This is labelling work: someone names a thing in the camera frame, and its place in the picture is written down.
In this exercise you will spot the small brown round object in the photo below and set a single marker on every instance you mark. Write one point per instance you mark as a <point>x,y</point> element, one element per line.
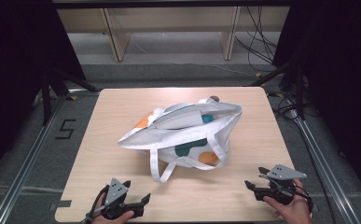
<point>214,99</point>

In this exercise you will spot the person's left hand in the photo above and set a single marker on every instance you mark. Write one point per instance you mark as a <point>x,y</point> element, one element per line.
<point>98,211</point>

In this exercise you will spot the black metal stand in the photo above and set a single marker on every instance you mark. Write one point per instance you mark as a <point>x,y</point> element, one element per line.
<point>49,93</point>
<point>298,90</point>

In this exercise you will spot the white tote bag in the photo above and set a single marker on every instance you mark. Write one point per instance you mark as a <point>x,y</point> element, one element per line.
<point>181,135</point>

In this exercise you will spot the yellow tape piece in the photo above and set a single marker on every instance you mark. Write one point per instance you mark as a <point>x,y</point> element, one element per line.
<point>258,75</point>
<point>72,97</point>
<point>276,94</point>

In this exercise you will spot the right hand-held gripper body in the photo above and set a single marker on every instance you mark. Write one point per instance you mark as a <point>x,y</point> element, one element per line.
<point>282,172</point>

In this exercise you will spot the aluminium floor rail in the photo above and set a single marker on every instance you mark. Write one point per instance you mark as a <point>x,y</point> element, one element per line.
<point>324,168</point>
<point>25,165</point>

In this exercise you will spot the light wooden shelf unit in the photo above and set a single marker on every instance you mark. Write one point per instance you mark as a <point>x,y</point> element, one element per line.
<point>169,20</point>

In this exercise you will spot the black curtain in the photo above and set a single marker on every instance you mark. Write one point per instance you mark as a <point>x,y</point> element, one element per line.
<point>340,77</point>
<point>16,77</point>

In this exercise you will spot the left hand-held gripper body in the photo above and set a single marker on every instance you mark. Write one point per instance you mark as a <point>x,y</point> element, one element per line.
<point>116,191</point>

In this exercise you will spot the person's right hand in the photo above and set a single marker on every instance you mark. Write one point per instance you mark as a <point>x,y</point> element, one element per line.
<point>296,211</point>

